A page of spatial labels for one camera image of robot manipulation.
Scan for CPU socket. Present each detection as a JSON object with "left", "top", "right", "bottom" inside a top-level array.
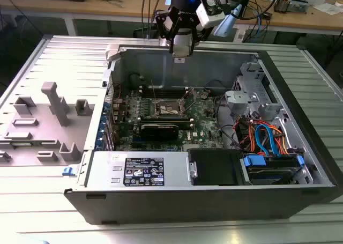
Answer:
[{"left": 154, "top": 97, "right": 188, "bottom": 116}]

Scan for white paper sheets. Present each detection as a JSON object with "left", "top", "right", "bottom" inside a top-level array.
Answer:
[{"left": 313, "top": 2, "right": 343, "bottom": 16}]

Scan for grey electronic device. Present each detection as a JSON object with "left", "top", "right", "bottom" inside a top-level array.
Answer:
[{"left": 289, "top": 0, "right": 309, "bottom": 14}]

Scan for black plastic shroud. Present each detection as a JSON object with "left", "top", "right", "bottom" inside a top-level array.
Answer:
[{"left": 187, "top": 148, "right": 252, "bottom": 186}]

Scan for grey parts rack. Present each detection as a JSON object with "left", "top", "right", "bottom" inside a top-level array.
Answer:
[{"left": 0, "top": 82, "right": 96, "bottom": 167}]

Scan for hard disk in blue carrier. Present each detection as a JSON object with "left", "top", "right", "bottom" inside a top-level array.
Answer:
[{"left": 240, "top": 153, "right": 305, "bottom": 186}]

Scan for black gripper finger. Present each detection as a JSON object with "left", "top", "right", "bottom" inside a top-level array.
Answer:
[
  {"left": 187, "top": 12, "right": 213, "bottom": 54},
  {"left": 155, "top": 10, "right": 180, "bottom": 54}
]

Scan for black graphics card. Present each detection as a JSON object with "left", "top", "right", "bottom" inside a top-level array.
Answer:
[{"left": 139, "top": 122, "right": 180, "bottom": 141}]

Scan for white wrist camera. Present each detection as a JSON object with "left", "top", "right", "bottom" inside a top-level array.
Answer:
[{"left": 195, "top": 2, "right": 226, "bottom": 29}]

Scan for silver power supply unit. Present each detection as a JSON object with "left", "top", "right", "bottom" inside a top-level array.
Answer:
[{"left": 85, "top": 150, "right": 191, "bottom": 188}]

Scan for silver metal drive cage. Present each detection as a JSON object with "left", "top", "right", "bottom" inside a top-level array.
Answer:
[{"left": 224, "top": 62, "right": 289, "bottom": 121}]

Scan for wooden desk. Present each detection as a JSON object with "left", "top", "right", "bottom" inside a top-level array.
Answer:
[{"left": 0, "top": 0, "right": 343, "bottom": 37}]

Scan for orange wire bundle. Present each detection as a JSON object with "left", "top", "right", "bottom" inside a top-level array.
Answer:
[{"left": 237, "top": 117, "right": 294, "bottom": 156}]

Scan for black PC case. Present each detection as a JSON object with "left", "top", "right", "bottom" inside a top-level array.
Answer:
[{"left": 63, "top": 43, "right": 339, "bottom": 226}]

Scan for green motherboard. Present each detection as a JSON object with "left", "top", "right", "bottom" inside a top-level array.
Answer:
[{"left": 111, "top": 86, "right": 234, "bottom": 152}]

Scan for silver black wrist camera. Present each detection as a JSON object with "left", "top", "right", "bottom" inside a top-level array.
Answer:
[{"left": 205, "top": 0, "right": 225, "bottom": 14}]

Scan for blue wire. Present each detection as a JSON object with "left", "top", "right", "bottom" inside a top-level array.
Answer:
[{"left": 253, "top": 123, "right": 282, "bottom": 158}]

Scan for copper finned heat sink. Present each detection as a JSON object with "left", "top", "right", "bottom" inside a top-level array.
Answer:
[{"left": 273, "top": 0, "right": 290, "bottom": 14}]

